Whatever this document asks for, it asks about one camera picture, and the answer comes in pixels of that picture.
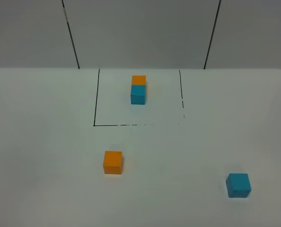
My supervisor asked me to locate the blue template cube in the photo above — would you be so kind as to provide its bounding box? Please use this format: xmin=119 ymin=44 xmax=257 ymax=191
xmin=131 ymin=85 xmax=146 ymax=105

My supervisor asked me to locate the orange template cube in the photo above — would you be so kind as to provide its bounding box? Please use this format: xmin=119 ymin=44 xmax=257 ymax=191
xmin=132 ymin=75 xmax=146 ymax=86

